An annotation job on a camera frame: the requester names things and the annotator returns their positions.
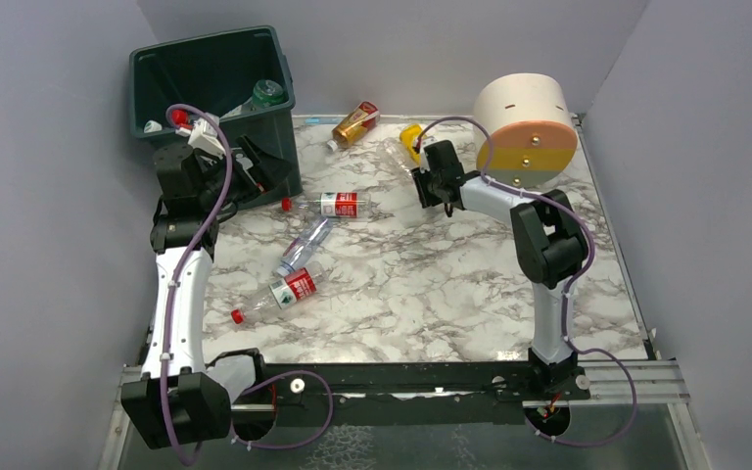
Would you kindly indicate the clear bottle red white label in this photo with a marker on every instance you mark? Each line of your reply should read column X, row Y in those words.
column 179, row 118

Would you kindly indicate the amber red-label bottle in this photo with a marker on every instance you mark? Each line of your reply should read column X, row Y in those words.
column 354, row 126

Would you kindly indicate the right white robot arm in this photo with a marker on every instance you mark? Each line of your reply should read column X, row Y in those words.
column 550, row 244

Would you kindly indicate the clear bottle light blue label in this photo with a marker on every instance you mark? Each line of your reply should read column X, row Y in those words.
column 152, row 126

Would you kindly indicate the clear bottle red green label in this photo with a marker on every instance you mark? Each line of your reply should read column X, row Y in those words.
column 282, row 293

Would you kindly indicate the dark green trash bin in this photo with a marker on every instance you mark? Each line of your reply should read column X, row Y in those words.
column 215, row 73

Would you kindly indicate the yellow plastic bottle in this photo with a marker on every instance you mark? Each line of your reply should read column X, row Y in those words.
column 408, row 137

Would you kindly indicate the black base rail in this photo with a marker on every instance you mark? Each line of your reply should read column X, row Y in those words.
column 398, row 394

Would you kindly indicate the aluminium frame rail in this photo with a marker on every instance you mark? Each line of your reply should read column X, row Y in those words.
column 655, row 382

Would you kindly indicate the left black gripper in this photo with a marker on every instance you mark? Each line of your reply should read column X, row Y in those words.
column 246, row 170

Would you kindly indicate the clear bottle red cap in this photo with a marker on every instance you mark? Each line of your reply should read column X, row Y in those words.
column 352, row 205

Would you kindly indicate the clear bottle dark green label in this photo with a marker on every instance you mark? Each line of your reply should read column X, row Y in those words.
column 239, row 110

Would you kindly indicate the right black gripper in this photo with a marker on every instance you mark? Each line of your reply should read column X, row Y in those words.
column 424, row 186

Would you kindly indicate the cream cylindrical drum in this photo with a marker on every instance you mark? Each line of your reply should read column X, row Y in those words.
column 527, row 136

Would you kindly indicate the green tinted plastic bottle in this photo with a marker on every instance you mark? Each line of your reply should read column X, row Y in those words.
column 267, row 93

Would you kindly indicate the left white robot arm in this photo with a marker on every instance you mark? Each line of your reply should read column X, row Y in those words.
column 175, row 401

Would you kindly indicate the crushed clear blue bottle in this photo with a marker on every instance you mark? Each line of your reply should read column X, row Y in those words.
column 301, row 249

